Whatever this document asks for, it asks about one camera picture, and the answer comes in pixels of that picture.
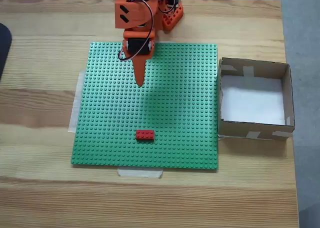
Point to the red lego block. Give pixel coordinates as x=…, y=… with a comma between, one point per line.
x=145, y=135

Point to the brown cardboard box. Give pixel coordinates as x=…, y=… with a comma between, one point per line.
x=232, y=130

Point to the black flat pad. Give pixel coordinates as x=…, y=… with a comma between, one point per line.
x=3, y=45

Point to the translucent masking tape strip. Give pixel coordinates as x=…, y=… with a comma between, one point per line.
x=222, y=137
x=140, y=173
x=167, y=42
x=73, y=108

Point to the white paper box lining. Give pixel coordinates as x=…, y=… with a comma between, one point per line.
x=252, y=100

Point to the green lego baseplate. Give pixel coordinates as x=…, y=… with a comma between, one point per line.
x=112, y=113

